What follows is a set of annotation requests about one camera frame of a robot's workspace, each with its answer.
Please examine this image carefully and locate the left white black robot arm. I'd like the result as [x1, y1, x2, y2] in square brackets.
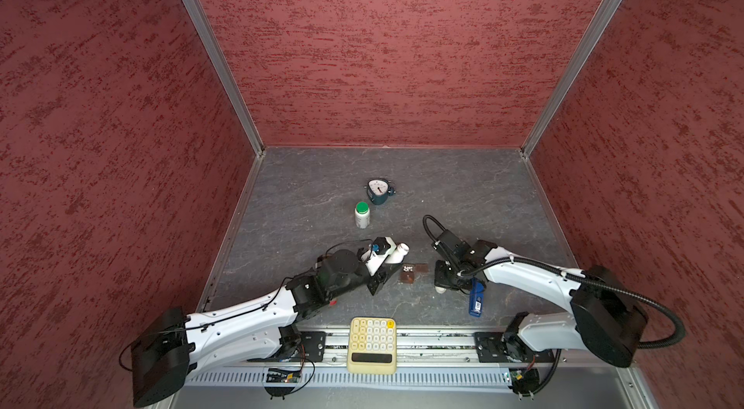
[127, 238, 409, 408]

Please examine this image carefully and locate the green cap white pill bottle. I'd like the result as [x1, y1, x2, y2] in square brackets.
[355, 202, 371, 229]

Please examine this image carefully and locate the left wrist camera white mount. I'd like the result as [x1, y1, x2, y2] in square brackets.
[360, 237, 397, 275]

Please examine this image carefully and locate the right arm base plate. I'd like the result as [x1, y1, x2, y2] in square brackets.
[474, 332, 555, 364]

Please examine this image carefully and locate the teal kitchen scale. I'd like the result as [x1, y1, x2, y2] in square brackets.
[366, 178, 395, 206]

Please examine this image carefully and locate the small white pill bottle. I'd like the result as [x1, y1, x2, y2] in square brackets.
[385, 242, 410, 265]

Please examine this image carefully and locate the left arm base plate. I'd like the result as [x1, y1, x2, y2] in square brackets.
[254, 331, 327, 364]

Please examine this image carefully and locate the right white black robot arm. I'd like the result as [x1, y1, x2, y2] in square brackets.
[430, 230, 648, 368]

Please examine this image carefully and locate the white slotted cable duct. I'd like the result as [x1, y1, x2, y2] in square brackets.
[186, 366, 512, 392]

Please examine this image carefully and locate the black corrugated cable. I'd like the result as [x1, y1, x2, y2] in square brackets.
[422, 214, 687, 399]

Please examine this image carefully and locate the yellow calculator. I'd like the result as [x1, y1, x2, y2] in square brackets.
[347, 317, 397, 375]

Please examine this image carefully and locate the aluminium front rail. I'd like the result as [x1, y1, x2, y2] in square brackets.
[165, 326, 635, 368]

